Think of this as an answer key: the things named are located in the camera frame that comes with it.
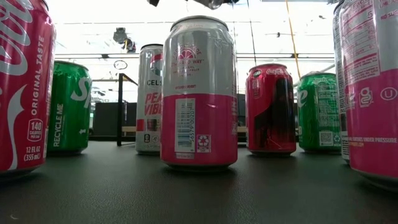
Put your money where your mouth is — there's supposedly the tall silver energy drink can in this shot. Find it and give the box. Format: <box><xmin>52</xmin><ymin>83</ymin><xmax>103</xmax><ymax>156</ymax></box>
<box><xmin>331</xmin><ymin>1</ymin><xmax>351</xmax><ymax>164</ymax></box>
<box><xmin>192</xmin><ymin>0</ymin><xmax>225</xmax><ymax>11</ymax></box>

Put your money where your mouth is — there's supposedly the red Coca-Cola Star Wars can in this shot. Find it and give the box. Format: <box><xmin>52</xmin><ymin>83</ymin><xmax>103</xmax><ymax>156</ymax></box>
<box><xmin>244</xmin><ymin>63</ymin><xmax>297</xmax><ymax>156</ymax></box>

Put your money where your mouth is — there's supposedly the green Sprite can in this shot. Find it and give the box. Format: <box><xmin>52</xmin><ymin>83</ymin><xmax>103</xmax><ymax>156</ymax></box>
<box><xmin>297</xmin><ymin>72</ymin><xmax>342</xmax><ymax>154</ymax></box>
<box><xmin>46</xmin><ymin>60</ymin><xmax>93</xmax><ymax>156</ymax></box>

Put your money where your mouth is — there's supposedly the wooden shelf with black legs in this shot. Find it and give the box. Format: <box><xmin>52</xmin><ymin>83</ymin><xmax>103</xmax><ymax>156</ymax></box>
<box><xmin>116</xmin><ymin>73</ymin><xmax>139</xmax><ymax>147</ymax></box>

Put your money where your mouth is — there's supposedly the dark hanging device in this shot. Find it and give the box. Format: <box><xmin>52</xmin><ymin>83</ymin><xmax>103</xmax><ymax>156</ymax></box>
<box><xmin>112</xmin><ymin>27</ymin><xmax>137</xmax><ymax>54</ymax></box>

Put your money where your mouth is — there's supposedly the silver Celsius Peach Vibe can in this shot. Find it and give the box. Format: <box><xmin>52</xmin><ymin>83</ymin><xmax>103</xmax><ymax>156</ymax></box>
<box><xmin>135</xmin><ymin>44</ymin><xmax>165</xmax><ymax>156</ymax></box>

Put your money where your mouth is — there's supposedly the pink and silver can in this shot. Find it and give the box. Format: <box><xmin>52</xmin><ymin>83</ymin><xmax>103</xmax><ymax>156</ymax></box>
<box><xmin>338</xmin><ymin>0</ymin><xmax>398</xmax><ymax>190</ymax></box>
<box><xmin>160</xmin><ymin>15</ymin><xmax>239</xmax><ymax>171</ymax></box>

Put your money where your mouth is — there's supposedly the black table mat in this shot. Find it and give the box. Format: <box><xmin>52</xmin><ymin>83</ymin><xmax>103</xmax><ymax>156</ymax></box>
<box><xmin>0</xmin><ymin>139</ymin><xmax>398</xmax><ymax>224</ymax></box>

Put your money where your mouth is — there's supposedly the yellow cable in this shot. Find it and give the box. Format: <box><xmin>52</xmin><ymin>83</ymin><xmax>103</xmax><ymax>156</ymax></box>
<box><xmin>284</xmin><ymin>0</ymin><xmax>302</xmax><ymax>80</ymax></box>

